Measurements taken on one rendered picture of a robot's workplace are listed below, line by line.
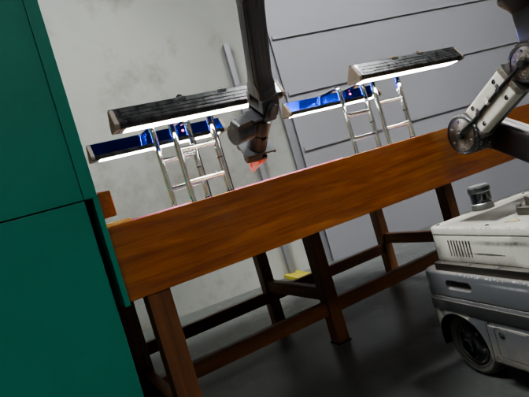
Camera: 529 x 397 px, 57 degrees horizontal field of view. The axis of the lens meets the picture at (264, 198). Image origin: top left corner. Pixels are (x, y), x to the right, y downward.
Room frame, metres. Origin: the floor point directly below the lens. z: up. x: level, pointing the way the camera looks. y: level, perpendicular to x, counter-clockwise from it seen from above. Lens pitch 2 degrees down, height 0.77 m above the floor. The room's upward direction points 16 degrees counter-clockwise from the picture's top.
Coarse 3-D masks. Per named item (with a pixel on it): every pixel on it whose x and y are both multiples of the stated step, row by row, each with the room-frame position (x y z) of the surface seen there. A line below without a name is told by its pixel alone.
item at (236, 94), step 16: (192, 96) 1.63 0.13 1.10; (208, 96) 1.65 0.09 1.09; (224, 96) 1.66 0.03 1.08; (240, 96) 1.68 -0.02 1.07; (112, 112) 1.50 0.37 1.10; (128, 112) 1.52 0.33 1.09; (144, 112) 1.53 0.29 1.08; (160, 112) 1.55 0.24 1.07; (176, 112) 1.57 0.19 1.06; (192, 112) 1.59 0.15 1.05; (112, 128) 1.52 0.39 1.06
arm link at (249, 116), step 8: (272, 104) 1.29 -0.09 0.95; (248, 112) 1.33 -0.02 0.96; (256, 112) 1.34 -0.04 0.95; (272, 112) 1.30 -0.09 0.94; (232, 120) 1.30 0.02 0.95; (240, 120) 1.30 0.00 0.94; (248, 120) 1.31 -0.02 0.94; (256, 120) 1.31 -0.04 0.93; (264, 120) 1.32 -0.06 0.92; (272, 120) 1.33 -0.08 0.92; (232, 128) 1.31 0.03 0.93; (240, 128) 1.29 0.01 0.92; (248, 128) 1.31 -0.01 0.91; (232, 136) 1.32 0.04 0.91; (240, 136) 1.30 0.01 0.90; (248, 136) 1.32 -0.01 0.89
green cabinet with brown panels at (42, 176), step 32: (0, 0) 1.08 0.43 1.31; (32, 0) 1.10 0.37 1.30; (0, 32) 1.07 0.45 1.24; (32, 32) 1.10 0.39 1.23; (0, 64) 1.06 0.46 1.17; (32, 64) 1.09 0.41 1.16; (0, 96) 1.05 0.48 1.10; (32, 96) 1.08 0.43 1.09; (64, 96) 1.10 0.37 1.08; (0, 128) 1.04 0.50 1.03; (32, 128) 1.07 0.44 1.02; (64, 128) 1.10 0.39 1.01; (0, 160) 1.03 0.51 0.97; (32, 160) 1.06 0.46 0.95; (64, 160) 1.09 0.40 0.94; (0, 192) 1.02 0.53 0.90; (32, 192) 1.05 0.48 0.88; (64, 192) 1.08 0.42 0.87
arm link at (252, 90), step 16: (240, 0) 1.07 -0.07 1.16; (256, 0) 1.07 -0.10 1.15; (240, 16) 1.11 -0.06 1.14; (256, 16) 1.10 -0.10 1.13; (256, 32) 1.13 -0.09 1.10; (256, 48) 1.16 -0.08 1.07; (256, 64) 1.19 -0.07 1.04; (256, 80) 1.23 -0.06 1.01; (272, 80) 1.26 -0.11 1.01; (256, 96) 1.27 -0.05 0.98; (272, 96) 1.28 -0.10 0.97
